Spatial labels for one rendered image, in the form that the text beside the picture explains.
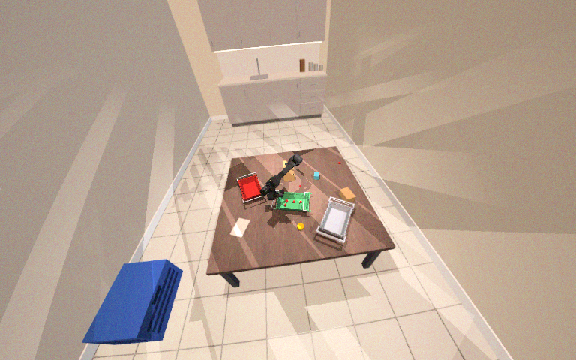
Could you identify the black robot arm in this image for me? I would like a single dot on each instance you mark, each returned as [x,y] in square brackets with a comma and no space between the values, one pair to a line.
[294,161]

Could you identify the green plastic tray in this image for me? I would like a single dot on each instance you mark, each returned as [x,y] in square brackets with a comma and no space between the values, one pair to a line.
[290,206]

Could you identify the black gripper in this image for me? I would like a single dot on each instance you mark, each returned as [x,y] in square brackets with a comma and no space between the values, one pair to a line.
[278,194]

